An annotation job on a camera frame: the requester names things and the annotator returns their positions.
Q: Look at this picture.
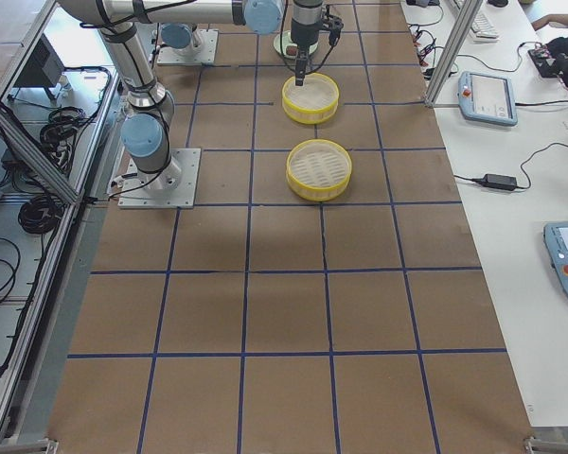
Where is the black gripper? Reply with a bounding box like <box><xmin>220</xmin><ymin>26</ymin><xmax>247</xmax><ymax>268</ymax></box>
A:
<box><xmin>291</xmin><ymin>0</ymin><xmax>323</xmax><ymax>87</ymax></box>

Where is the yellow bamboo steamer basket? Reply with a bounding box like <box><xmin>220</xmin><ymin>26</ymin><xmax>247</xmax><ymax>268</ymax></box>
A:
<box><xmin>285</xmin><ymin>139</ymin><xmax>353</xmax><ymax>202</ymax></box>

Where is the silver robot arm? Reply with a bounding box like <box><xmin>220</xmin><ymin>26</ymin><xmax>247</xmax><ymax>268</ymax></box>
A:
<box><xmin>160</xmin><ymin>23</ymin><xmax>203</xmax><ymax>49</ymax></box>
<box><xmin>61</xmin><ymin>1</ymin><xmax>343</xmax><ymax>190</ymax></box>

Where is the yellow bamboo steamer base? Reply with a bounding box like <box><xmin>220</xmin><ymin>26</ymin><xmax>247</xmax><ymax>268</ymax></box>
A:
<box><xmin>281</xmin><ymin>73</ymin><xmax>340</xmax><ymax>125</ymax></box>

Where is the light green plate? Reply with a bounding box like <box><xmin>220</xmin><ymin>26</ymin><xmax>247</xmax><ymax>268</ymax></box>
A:
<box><xmin>273</xmin><ymin>30</ymin><xmax>297</xmax><ymax>60</ymax></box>

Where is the white keyboard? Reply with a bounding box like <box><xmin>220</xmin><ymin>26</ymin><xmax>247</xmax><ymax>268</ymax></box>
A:
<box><xmin>470</xmin><ymin>11</ymin><xmax>500</xmax><ymax>42</ymax></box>

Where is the black power adapter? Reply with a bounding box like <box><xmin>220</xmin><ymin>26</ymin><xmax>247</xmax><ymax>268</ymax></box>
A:
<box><xmin>471</xmin><ymin>173</ymin><xmax>519</xmax><ymax>192</ymax></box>

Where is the black electronics box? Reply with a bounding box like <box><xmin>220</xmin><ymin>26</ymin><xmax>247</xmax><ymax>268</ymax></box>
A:
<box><xmin>13</xmin><ymin>34</ymin><xmax>64</xmax><ymax>101</ymax></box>

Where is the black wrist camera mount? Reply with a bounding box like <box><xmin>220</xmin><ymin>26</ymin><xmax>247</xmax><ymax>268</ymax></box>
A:
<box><xmin>321</xmin><ymin>5</ymin><xmax>344</xmax><ymax>47</ymax></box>

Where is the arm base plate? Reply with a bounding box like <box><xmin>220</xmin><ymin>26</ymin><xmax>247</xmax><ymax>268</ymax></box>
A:
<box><xmin>157</xmin><ymin>28</ymin><xmax>219</xmax><ymax>66</ymax></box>
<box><xmin>117</xmin><ymin>148</ymin><xmax>202</xmax><ymax>209</ymax></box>

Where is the aluminium frame post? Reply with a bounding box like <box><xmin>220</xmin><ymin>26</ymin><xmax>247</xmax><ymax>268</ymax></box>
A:
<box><xmin>424</xmin><ymin>0</ymin><xmax>482</xmax><ymax>108</ymax></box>

